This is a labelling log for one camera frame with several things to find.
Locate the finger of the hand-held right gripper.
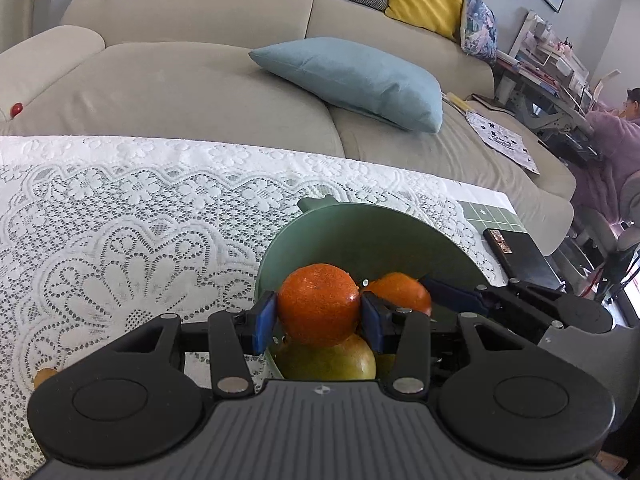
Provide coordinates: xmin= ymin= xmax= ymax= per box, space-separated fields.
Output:
xmin=487 ymin=306 xmax=553 ymax=346
xmin=422 ymin=276 xmax=566 ymax=313

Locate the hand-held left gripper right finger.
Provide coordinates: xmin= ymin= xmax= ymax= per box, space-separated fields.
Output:
xmin=361 ymin=294 xmax=551 ymax=397

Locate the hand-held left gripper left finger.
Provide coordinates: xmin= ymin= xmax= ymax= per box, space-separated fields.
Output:
xmin=92 ymin=291 xmax=278 ymax=397

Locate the orange tangerine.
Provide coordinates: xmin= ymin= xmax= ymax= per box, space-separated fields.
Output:
xmin=276 ymin=263 xmax=362 ymax=348
xmin=365 ymin=272 xmax=433 ymax=317

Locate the yellow-green apple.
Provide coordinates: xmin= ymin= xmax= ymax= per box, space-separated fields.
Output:
xmin=272 ymin=332 xmax=377 ymax=381

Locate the green colander bowl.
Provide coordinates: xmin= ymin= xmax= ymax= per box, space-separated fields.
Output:
xmin=254 ymin=194 xmax=493 ymax=381

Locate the black notebook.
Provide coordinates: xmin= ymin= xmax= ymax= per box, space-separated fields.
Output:
xmin=482 ymin=228 xmax=569 ymax=293

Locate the grey office chair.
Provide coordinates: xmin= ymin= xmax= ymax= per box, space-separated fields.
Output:
xmin=575 ymin=172 xmax=640 ymax=306

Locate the green grid cutting mat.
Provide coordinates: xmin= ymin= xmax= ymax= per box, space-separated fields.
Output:
xmin=456 ymin=200 xmax=529 ymax=236

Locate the printed paper sheet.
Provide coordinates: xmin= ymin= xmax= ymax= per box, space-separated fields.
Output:
xmin=465 ymin=110 xmax=541 ymax=176

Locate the white lace tablecloth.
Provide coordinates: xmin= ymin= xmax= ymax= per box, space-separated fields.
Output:
xmin=0 ymin=135 xmax=511 ymax=480

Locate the yellow booklet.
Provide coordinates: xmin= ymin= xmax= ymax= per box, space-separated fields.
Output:
xmin=442 ymin=91 xmax=474 ymax=111

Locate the brown notebook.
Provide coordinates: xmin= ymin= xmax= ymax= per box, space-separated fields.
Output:
xmin=472 ymin=92 xmax=516 ymax=114

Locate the light blue pillow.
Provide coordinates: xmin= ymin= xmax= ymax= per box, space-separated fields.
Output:
xmin=248 ymin=36 xmax=444 ymax=134

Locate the cluttered shelf unit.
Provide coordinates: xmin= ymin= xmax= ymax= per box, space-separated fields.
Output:
xmin=495 ymin=9 xmax=601 ymax=166

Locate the beige sofa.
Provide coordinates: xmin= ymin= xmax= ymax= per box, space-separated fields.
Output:
xmin=0 ymin=0 xmax=576 ymax=256

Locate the blue patterned cushion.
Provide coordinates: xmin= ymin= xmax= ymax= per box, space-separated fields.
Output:
xmin=460 ymin=0 xmax=500 ymax=66

